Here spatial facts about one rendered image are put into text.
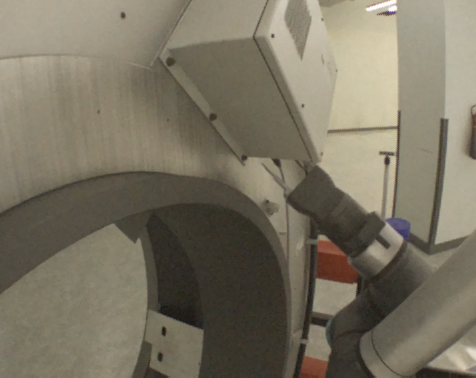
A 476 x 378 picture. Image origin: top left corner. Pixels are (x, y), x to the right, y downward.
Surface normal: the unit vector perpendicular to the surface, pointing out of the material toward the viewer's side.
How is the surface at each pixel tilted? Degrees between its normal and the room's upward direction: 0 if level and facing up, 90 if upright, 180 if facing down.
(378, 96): 90
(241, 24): 48
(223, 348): 74
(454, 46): 90
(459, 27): 90
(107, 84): 90
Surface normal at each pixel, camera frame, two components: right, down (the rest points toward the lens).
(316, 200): -0.06, -0.17
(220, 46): -0.28, 0.89
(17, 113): 0.88, 0.08
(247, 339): -0.47, 0.09
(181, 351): -0.47, -0.20
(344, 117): 0.19, 0.26
